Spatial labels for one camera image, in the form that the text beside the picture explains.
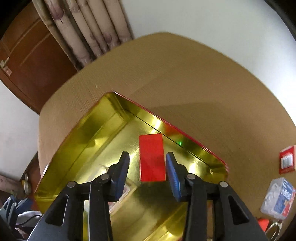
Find small red card box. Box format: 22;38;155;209
279;145;295;174

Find red rounded case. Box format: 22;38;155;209
257;218;269;232

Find brown wooden door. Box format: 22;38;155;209
1;1;77;113

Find red rectangular block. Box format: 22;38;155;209
139;133;166;182

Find red gold tin box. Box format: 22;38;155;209
35;92;228;240

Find clear box with blue cards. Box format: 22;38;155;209
260;177;295;220

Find beige patterned curtain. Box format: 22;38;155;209
33;0;132;70

